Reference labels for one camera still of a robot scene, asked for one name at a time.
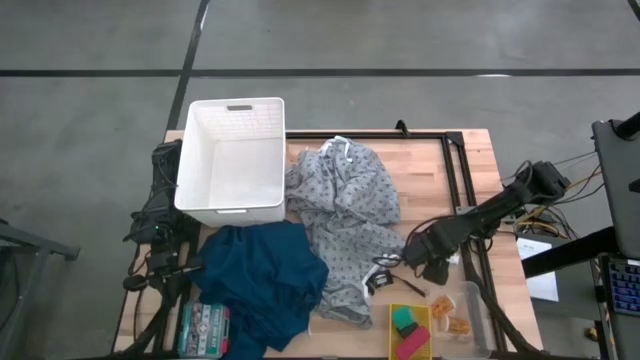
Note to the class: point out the clear plastic container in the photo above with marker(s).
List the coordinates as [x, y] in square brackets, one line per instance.
[475, 310]

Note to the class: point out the white perforated plastic basket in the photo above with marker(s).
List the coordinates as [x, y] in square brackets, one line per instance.
[240, 170]

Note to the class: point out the grey patterned cloth gown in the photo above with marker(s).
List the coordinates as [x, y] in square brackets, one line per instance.
[345, 200]

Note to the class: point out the black stand beam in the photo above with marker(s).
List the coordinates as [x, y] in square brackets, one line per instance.
[570, 252]

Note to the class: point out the green first aid kit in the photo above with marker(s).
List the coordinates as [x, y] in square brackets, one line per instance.
[202, 330]

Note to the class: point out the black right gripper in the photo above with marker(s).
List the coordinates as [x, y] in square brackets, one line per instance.
[435, 242]

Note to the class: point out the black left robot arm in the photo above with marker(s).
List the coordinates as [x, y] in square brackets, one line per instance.
[161, 197]

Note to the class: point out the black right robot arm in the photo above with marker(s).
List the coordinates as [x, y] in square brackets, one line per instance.
[500, 205]

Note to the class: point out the green block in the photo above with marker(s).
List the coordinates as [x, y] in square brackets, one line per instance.
[403, 317]

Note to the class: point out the orange pill bottle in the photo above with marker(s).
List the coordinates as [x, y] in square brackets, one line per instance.
[456, 325]
[443, 306]

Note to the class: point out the blue cloth garment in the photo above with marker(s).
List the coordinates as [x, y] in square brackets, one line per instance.
[260, 280]

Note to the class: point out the keyboard with coloured keys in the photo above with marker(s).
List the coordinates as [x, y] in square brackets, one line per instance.
[625, 287]

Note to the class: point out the black frame clip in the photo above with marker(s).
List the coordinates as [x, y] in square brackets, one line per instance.
[401, 128]

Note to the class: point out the grey metal stand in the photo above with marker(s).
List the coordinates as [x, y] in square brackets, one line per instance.
[30, 245]

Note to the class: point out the grey monitor back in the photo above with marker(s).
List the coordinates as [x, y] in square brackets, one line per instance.
[617, 190]

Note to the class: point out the black block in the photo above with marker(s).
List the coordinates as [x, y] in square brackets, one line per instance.
[409, 330]

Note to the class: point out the white paper sheet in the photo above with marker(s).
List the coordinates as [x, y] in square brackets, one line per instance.
[542, 287]

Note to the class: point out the pinkish red block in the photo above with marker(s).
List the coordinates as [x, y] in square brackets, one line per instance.
[412, 344]

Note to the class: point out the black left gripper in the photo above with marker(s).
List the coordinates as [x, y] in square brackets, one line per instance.
[162, 267]

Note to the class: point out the yellow plastic tray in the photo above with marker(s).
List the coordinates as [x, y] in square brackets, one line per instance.
[425, 312]

